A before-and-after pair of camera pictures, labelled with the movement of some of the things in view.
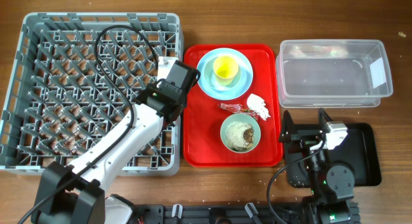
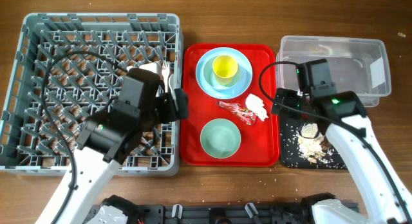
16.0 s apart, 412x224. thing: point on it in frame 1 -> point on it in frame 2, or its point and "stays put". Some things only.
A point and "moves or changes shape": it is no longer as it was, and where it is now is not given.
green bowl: x=240 y=133 -> x=220 y=138
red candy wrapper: x=238 y=109 stays put
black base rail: x=159 y=214 stays put
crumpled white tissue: x=257 y=105 stays put
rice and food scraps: x=239 y=136 moves or changes shape
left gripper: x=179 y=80 -> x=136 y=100
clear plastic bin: x=333 y=73 stays put
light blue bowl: x=210 y=77 stays put
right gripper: x=309 y=141 -> x=290 y=95
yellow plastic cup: x=225 y=69 stays put
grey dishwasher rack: x=75 y=80 stays put
